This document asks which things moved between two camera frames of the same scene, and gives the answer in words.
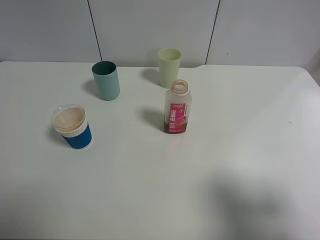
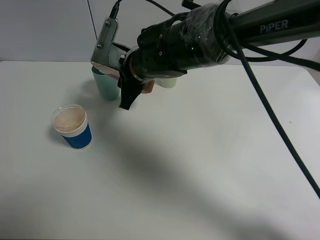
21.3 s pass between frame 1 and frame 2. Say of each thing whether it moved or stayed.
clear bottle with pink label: moved
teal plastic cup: stayed
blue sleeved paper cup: stayed
